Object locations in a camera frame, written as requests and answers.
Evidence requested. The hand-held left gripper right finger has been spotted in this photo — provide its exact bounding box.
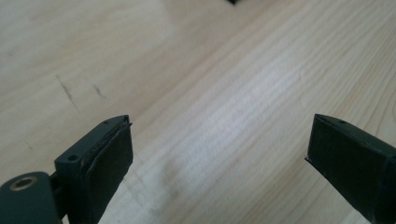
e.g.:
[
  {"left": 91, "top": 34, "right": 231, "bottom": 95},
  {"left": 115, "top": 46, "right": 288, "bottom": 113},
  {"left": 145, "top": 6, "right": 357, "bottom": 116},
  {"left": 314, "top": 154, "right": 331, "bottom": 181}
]
[{"left": 304, "top": 113, "right": 396, "bottom": 224}]

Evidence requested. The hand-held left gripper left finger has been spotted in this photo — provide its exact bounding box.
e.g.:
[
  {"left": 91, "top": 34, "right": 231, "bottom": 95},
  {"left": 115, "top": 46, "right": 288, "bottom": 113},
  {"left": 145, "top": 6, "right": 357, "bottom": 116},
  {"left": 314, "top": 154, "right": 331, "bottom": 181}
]
[{"left": 54, "top": 114, "right": 134, "bottom": 224}]

